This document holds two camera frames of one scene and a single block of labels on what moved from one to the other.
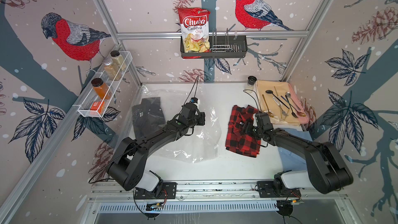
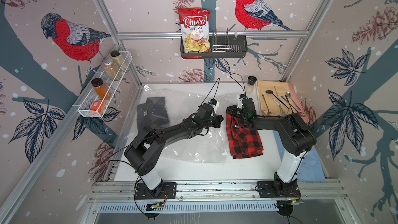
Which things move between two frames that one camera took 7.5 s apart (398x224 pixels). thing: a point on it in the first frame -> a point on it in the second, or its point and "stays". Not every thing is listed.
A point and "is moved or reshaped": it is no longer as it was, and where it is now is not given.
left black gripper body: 197,120 -> 212,122
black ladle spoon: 270,91 stays
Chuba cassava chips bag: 194,23 stays
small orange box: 98,106 stays
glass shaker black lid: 250,85 stays
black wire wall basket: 222,45 stays
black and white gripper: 195,100 -> 214,106
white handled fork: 278,103 stays
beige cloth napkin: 276,99 stays
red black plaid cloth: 236,141 is moved or reshaped
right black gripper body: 253,130 -> 244,116
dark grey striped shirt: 147,117 is moved or reshaped
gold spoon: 270,114 stays
